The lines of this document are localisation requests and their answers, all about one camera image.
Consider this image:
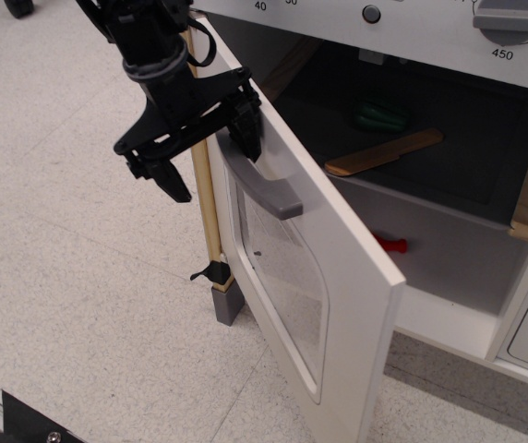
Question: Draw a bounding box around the black zip tie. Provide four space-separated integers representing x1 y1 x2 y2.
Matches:
190 260 231 285

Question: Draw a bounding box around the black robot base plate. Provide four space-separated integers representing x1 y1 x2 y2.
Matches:
0 389 84 442

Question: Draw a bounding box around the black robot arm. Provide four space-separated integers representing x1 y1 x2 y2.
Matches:
78 1 261 203

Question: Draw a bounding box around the red toy item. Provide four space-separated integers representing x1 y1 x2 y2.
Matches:
372 232 408 254

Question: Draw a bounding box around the green toy pepper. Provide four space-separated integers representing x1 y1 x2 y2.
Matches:
352 100 411 133

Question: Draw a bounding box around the grey door handle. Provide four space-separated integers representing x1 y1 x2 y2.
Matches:
216 130 304 221

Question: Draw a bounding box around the white oven door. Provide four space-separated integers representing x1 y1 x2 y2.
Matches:
188 16 407 443

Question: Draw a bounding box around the white toy oven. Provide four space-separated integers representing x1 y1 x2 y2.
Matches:
189 0 528 396

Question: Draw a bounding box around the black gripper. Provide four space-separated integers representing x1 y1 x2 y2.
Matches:
114 52 261 203

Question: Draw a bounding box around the wooden oven leg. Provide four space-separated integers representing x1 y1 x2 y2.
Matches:
183 13 246 327

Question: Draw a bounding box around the black caster wheel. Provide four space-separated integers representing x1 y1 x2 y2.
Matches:
5 0 34 19

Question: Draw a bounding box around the grey temperature knob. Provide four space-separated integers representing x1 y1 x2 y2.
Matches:
473 0 528 46

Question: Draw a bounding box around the wooden toy knife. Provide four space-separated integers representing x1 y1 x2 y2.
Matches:
324 128 445 177

